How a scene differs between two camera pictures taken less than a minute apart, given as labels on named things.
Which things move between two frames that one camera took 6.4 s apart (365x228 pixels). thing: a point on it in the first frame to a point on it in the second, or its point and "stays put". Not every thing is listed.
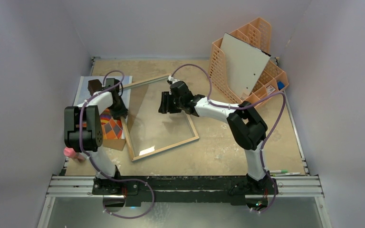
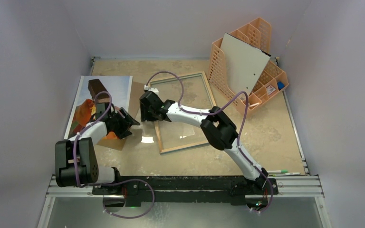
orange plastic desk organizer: x=272 y=79 stays put
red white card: x=270 y=90 stays put
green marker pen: x=278 y=171 stays put
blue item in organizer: x=280 y=85 stays put
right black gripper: x=166 y=102 to x=146 y=108
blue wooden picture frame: x=148 y=131 to x=174 y=78
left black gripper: x=122 y=112 to x=123 y=131
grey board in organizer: x=245 y=63 stays put
